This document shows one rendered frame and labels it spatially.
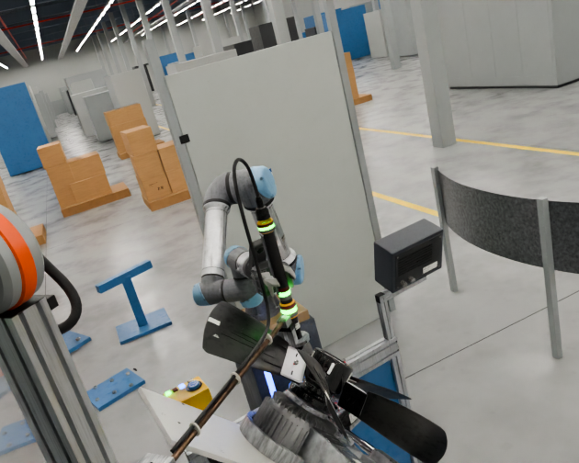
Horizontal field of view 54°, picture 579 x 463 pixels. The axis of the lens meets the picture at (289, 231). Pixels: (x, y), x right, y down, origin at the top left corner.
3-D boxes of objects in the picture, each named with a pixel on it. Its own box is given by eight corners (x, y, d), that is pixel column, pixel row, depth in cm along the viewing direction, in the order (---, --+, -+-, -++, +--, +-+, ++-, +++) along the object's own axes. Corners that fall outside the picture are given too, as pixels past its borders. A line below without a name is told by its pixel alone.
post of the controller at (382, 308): (388, 340, 221) (379, 297, 215) (383, 338, 224) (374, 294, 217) (394, 337, 222) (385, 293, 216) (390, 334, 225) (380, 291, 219)
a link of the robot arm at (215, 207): (197, 171, 199) (187, 299, 176) (225, 165, 197) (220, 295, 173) (210, 187, 209) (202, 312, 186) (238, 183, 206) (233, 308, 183)
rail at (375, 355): (194, 474, 189) (187, 456, 187) (190, 468, 193) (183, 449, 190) (400, 354, 225) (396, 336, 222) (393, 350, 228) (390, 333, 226)
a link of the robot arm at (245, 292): (235, 299, 185) (226, 270, 182) (267, 296, 182) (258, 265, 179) (228, 312, 178) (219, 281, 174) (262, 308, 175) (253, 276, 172)
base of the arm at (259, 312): (241, 312, 234) (234, 291, 231) (272, 299, 240) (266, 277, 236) (254, 325, 221) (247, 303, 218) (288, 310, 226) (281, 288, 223)
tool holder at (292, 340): (300, 353, 152) (292, 321, 149) (278, 351, 155) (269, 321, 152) (313, 334, 159) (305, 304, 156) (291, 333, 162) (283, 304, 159)
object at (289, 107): (253, 387, 366) (143, 39, 294) (250, 384, 370) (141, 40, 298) (396, 309, 414) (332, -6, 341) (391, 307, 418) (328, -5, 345)
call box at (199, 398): (173, 437, 180) (163, 411, 176) (164, 423, 188) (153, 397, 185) (218, 413, 186) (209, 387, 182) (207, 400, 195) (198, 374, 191)
